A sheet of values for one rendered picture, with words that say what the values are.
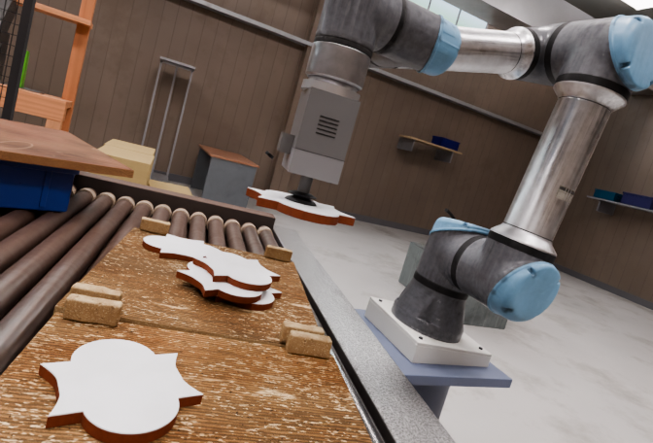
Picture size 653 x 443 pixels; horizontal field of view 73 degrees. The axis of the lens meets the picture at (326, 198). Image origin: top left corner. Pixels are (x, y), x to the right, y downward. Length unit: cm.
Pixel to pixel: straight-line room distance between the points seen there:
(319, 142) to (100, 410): 34
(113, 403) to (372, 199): 828
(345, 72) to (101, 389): 41
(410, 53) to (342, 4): 11
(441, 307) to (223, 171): 532
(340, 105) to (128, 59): 693
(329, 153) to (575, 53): 50
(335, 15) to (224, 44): 700
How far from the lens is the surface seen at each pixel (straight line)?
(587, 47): 87
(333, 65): 54
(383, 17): 57
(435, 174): 931
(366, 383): 65
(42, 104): 409
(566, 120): 84
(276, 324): 68
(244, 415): 49
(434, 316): 91
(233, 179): 610
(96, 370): 49
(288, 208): 51
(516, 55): 90
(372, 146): 844
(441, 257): 89
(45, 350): 55
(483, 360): 99
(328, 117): 53
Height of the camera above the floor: 121
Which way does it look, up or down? 6 degrees down
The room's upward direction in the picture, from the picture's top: 16 degrees clockwise
